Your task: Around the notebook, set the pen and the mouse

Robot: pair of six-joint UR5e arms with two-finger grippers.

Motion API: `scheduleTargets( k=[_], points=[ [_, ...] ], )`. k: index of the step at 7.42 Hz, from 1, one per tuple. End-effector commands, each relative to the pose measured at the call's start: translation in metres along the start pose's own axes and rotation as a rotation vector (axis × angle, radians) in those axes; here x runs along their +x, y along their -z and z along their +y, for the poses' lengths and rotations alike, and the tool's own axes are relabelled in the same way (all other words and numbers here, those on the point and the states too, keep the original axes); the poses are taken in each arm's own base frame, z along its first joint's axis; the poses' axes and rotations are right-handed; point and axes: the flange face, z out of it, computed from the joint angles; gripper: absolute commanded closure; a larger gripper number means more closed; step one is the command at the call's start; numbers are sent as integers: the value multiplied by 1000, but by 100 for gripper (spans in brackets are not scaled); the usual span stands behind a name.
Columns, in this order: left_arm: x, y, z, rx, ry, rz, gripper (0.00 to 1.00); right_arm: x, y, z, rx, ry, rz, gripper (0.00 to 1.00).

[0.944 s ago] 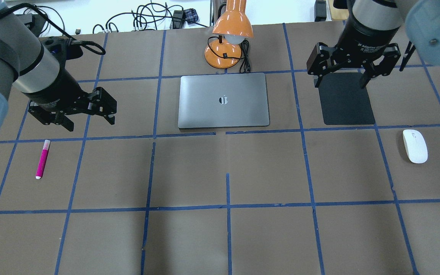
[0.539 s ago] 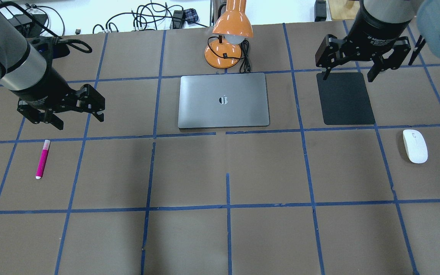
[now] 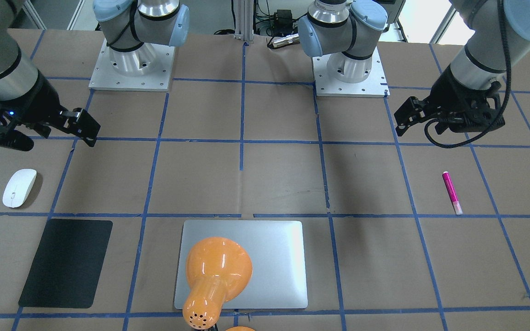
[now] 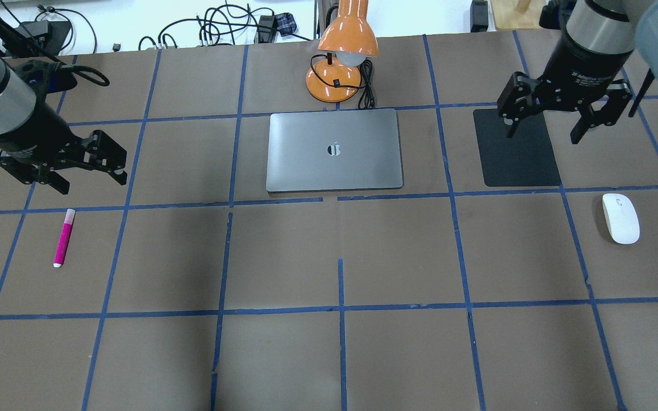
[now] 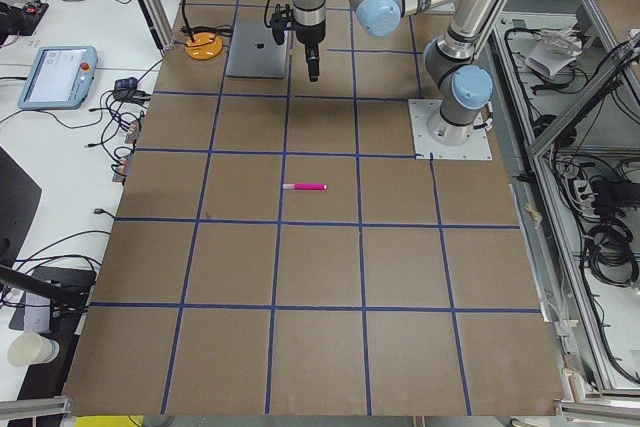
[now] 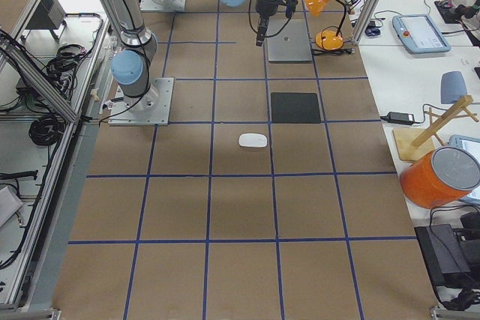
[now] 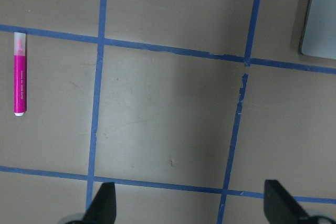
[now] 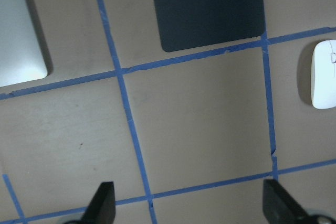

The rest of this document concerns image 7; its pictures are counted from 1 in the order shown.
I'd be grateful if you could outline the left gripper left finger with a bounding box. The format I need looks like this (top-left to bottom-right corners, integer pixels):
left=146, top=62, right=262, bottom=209
left=83, top=182, right=116, bottom=224

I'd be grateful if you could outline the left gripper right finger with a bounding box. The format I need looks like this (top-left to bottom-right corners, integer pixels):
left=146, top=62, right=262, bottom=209
left=264, top=179, right=310, bottom=224

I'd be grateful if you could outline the pink highlighter pen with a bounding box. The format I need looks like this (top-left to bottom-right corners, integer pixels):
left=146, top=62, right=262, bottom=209
left=13, top=32, right=27, bottom=116

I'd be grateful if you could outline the grey closed laptop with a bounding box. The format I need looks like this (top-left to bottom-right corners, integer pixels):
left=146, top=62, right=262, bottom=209
left=299, top=0, right=335, bottom=60

